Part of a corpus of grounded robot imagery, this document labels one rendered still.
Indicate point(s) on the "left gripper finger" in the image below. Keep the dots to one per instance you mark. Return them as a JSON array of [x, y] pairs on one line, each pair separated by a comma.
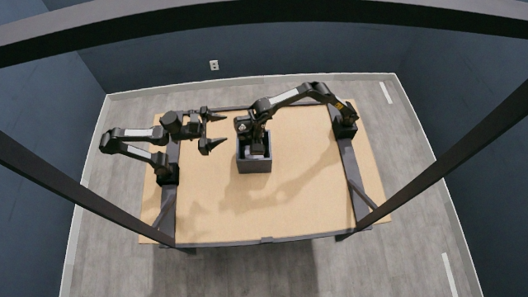
[[215, 117], [212, 143]]

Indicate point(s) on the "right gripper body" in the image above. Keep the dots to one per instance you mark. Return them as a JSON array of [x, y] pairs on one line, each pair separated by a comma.
[[257, 148]]

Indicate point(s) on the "white flat plate with hole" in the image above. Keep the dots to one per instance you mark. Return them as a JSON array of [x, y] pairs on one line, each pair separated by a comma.
[[248, 155]]

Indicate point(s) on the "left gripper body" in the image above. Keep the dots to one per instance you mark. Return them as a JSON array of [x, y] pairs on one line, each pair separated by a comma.
[[201, 142]]

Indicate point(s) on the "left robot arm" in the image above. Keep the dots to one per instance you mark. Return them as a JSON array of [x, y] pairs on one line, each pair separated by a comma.
[[157, 135]]

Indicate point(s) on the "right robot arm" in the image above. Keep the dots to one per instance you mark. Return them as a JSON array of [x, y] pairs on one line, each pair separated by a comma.
[[266, 107]]

